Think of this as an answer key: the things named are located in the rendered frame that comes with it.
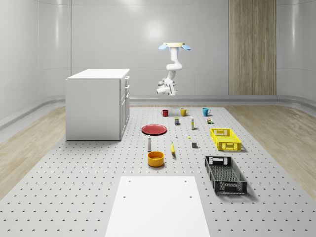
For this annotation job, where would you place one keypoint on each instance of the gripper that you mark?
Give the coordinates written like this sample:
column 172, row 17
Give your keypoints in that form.
column 172, row 89

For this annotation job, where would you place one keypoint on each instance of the flat-sided can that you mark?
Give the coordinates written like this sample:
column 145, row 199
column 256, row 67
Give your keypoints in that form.
column 176, row 121

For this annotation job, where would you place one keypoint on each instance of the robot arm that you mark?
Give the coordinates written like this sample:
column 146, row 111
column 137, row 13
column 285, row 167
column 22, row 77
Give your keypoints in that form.
column 173, row 66

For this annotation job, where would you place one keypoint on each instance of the red mug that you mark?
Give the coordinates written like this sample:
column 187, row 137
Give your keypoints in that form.
column 165, row 113

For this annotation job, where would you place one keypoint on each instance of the yellow mug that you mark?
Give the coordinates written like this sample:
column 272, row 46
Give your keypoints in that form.
column 183, row 112

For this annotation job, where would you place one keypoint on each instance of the tall white yellow box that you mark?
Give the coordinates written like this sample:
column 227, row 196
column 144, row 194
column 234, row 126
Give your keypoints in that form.
column 192, row 123

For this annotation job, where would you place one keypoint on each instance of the blue mug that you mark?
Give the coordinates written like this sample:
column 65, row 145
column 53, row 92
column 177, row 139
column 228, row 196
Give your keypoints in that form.
column 206, row 112

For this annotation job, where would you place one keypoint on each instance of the red plate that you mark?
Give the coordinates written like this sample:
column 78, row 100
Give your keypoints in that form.
column 154, row 129

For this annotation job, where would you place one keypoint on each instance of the puzzle cube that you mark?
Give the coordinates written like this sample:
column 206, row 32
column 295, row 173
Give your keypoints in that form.
column 210, row 121

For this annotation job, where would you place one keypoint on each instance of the banana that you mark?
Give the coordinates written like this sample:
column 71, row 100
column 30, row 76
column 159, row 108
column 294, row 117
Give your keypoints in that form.
column 173, row 148

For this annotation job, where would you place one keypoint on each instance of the grey cube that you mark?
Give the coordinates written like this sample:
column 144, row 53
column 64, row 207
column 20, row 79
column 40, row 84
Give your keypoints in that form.
column 194, row 145

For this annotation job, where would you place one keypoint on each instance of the small white bottle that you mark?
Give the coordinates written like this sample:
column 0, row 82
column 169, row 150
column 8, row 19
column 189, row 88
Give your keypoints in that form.
column 149, row 145

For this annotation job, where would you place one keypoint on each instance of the yellow bowl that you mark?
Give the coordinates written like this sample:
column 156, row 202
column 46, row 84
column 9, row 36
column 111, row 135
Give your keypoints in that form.
column 155, row 161

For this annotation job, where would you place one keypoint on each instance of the yellow basket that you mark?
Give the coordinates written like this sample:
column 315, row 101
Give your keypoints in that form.
column 225, row 146

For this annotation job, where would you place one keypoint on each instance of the white cabinet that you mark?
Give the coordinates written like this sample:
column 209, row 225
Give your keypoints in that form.
column 95, row 108

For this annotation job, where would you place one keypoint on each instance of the dark grey basket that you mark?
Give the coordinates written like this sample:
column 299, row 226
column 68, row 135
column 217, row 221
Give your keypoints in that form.
column 230, row 186

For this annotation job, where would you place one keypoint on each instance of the white board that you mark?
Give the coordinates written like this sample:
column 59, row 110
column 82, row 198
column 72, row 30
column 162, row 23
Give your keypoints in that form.
column 158, row 209

